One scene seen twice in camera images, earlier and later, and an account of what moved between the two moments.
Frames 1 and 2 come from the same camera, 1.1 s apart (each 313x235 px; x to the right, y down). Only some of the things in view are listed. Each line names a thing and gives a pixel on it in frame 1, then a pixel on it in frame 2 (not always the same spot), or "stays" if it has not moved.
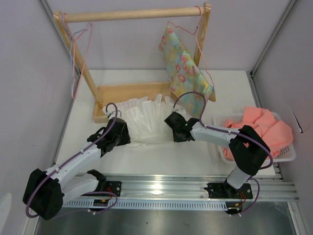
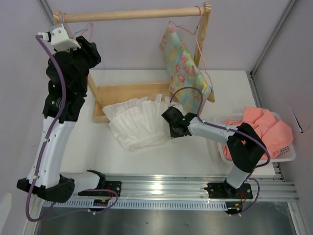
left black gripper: x=126 y=138 to x=90 y=52
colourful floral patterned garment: x=185 y=74 stays
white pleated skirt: x=145 y=117 stays
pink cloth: x=278 y=135 stays
